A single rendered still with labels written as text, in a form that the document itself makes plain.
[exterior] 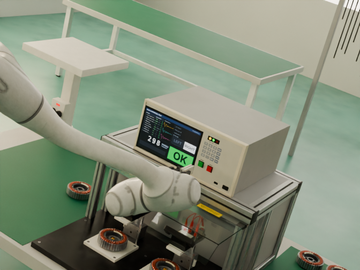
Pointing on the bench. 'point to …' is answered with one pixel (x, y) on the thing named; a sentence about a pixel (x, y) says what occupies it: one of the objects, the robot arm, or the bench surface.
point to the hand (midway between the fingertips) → (186, 171)
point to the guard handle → (179, 235)
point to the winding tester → (222, 137)
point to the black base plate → (78, 227)
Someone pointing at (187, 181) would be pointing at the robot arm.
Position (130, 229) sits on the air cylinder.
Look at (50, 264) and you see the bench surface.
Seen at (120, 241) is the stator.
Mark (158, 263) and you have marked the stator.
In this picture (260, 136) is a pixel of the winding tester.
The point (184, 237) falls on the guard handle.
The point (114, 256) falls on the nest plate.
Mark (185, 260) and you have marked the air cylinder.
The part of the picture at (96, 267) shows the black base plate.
